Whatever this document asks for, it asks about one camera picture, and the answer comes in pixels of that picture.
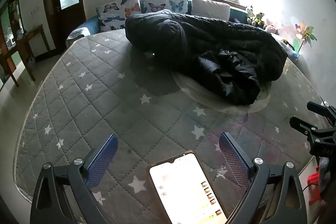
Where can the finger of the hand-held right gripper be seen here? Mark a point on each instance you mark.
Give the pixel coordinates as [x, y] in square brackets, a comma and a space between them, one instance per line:
[304, 125]
[319, 107]

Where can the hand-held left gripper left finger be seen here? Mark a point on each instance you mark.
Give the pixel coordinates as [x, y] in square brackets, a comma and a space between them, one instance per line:
[102, 161]

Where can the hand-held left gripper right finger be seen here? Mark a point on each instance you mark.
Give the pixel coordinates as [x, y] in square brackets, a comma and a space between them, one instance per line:
[232, 161]

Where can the black down jacket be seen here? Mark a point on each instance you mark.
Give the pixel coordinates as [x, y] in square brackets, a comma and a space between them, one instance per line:
[210, 37]

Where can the red plastic stool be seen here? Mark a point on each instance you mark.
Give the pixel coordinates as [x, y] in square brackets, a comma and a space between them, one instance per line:
[313, 179]

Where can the smartphone with lit screen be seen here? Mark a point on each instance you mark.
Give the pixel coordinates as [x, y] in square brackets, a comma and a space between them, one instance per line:
[181, 187]

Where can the grey quilted star mattress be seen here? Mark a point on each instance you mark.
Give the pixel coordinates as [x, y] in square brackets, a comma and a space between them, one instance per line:
[105, 98]

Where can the pastel pinwheel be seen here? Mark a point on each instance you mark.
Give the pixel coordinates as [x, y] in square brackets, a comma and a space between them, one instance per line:
[304, 32]

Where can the pink plush toy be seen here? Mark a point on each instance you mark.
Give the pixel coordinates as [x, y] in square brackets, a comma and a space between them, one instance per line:
[270, 28]

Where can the green plush toy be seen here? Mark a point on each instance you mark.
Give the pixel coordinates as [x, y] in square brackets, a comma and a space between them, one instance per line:
[258, 19]

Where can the husky plush toy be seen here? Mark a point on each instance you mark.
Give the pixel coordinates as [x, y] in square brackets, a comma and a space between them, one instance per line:
[250, 12]

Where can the dark wooden glass door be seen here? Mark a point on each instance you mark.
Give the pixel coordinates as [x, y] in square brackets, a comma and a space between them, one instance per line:
[71, 27]

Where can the wooden desk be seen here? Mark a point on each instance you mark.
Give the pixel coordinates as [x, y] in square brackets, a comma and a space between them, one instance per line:
[29, 35]

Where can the butterfly print pillow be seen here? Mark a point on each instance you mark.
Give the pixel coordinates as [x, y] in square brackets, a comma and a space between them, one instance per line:
[162, 2]
[115, 14]

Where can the plain white pillow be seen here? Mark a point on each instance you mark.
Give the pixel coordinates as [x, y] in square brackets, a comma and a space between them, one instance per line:
[210, 7]

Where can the wooden display cabinet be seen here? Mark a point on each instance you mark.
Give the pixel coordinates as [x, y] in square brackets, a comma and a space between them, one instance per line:
[13, 11]

